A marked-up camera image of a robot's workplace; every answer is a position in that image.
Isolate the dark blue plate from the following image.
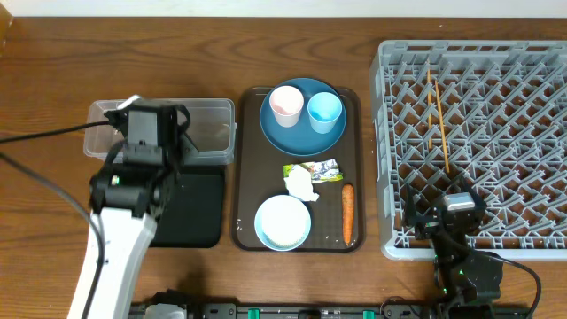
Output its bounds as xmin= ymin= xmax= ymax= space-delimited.
xmin=260 ymin=78 xmax=347 ymax=157

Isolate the white tissue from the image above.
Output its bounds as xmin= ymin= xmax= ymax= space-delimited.
xmin=284 ymin=165 xmax=319 ymax=202

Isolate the clear plastic bin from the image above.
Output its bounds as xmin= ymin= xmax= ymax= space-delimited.
xmin=83 ymin=98 xmax=237 ymax=166

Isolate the wooden chopstick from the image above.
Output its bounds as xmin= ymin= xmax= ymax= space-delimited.
xmin=434 ymin=81 xmax=450 ymax=174
xmin=426 ymin=59 xmax=433 ymax=150

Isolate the black waste tray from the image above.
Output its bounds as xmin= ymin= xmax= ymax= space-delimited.
xmin=151 ymin=166 xmax=225 ymax=248

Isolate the right wooden chopstick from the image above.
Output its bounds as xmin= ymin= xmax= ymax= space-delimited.
xmin=434 ymin=81 xmax=450 ymax=174

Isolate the green snack wrapper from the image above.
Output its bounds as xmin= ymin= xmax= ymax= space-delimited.
xmin=283 ymin=159 xmax=343 ymax=183

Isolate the light blue bowl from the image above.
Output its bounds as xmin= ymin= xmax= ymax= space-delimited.
xmin=253 ymin=194 xmax=313 ymax=253

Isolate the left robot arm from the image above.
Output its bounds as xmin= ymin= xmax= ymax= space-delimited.
xmin=68 ymin=96 xmax=192 ymax=318

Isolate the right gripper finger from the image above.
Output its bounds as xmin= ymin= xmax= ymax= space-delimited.
xmin=447 ymin=175 xmax=477 ymax=198
xmin=403 ymin=183 xmax=417 ymax=227

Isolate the orange carrot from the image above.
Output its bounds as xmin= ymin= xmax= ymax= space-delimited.
xmin=342 ymin=184 xmax=354 ymax=245

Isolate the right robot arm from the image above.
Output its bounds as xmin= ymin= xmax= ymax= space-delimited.
xmin=403 ymin=180 xmax=503 ymax=318

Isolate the light blue cup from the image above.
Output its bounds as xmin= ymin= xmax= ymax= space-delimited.
xmin=307 ymin=92 xmax=343 ymax=134

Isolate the grey dishwasher rack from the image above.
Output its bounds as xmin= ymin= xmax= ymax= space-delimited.
xmin=369 ymin=40 xmax=566 ymax=261

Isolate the left wooden chopstick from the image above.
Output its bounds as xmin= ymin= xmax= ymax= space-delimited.
xmin=426 ymin=59 xmax=433 ymax=150

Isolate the pink cup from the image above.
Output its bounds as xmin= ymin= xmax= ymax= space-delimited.
xmin=268 ymin=85 xmax=304 ymax=128

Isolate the brown serving tray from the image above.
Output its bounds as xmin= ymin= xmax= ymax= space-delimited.
xmin=229 ymin=85 xmax=367 ymax=253

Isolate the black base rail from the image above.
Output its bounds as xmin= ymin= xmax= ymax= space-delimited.
xmin=128 ymin=290 xmax=532 ymax=319

